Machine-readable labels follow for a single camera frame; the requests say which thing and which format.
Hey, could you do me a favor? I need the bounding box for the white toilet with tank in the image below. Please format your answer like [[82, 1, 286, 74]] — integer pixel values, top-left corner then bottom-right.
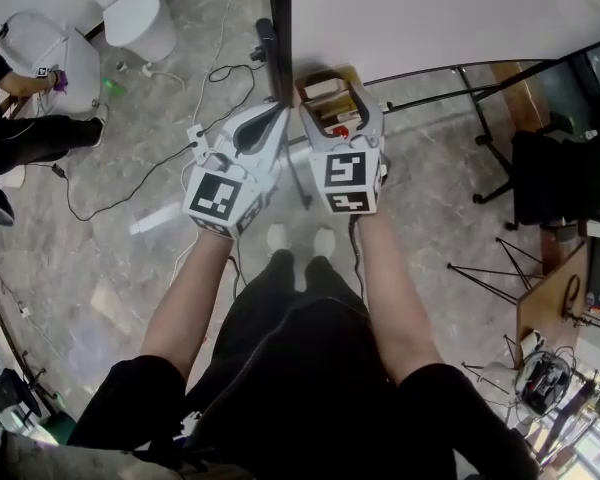
[[79, 0, 179, 64]]

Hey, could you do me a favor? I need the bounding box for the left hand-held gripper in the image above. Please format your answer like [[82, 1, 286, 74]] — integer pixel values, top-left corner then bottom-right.
[[181, 102, 289, 242]]

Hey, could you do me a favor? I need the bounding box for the white table top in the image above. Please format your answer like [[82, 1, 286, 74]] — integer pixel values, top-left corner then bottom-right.
[[269, 0, 600, 89]]

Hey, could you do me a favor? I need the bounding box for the black coiled cable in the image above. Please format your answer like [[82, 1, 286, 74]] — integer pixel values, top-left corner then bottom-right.
[[564, 273, 584, 319]]

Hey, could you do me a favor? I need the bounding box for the white toilet with raised lid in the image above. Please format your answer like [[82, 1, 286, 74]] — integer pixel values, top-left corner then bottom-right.
[[0, 10, 104, 119]]

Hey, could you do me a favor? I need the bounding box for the long black power cable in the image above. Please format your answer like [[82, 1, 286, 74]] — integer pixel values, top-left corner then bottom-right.
[[52, 140, 201, 222]]

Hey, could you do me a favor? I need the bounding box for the person's left white shoe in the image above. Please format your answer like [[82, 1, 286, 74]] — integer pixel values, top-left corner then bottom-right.
[[267, 223, 294, 257]]

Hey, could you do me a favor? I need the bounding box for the black office chair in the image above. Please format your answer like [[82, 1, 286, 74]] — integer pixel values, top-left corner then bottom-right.
[[472, 112, 600, 242]]

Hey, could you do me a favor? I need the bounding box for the white toilet supply hose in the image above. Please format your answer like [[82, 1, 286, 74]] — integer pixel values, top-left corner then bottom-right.
[[144, 62, 187, 92]]

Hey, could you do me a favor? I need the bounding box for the wooden marker tray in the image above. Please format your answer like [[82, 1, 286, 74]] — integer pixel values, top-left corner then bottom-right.
[[293, 65, 366, 137]]

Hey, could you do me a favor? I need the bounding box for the looped black cable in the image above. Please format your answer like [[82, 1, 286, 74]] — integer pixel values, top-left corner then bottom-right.
[[199, 62, 266, 134]]

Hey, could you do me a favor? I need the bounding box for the person's right white shoe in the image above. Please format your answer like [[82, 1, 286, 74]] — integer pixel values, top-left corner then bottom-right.
[[313, 226, 337, 258]]

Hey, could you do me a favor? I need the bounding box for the purple cloth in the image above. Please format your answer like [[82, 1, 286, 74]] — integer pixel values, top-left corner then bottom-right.
[[49, 67, 71, 94]]

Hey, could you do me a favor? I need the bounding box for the small white block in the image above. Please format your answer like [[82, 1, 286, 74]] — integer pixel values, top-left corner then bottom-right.
[[304, 71, 349, 103]]

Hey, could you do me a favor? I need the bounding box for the person's white shoe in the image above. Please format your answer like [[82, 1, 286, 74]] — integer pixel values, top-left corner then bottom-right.
[[267, 223, 294, 257], [313, 226, 337, 258]]

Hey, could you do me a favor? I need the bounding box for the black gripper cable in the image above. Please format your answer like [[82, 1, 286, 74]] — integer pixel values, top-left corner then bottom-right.
[[347, 215, 367, 302]]

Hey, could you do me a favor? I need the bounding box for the person's right forearm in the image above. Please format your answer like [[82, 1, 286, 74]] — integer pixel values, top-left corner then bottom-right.
[[354, 212, 444, 387]]

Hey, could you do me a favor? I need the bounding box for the white wall cable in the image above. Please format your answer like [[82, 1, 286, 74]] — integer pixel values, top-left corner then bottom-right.
[[192, 0, 231, 129]]

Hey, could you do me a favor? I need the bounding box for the wooden side table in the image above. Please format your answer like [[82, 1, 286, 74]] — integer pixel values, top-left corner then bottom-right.
[[447, 236, 594, 369]]

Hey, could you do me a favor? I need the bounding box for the white power strip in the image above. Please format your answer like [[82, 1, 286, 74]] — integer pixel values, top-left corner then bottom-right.
[[186, 123, 211, 162]]

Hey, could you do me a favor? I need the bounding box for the person's left forearm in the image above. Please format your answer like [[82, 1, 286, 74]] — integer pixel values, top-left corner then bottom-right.
[[139, 225, 236, 379]]

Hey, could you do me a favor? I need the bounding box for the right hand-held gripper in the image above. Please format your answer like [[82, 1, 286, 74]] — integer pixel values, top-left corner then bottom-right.
[[298, 70, 387, 218]]

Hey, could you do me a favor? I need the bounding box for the person's black clothing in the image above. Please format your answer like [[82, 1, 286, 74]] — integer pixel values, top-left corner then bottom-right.
[[67, 247, 541, 480]]

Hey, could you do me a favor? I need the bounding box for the black electronic device with cables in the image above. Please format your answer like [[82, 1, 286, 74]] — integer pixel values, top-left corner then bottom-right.
[[514, 350, 574, 417]]

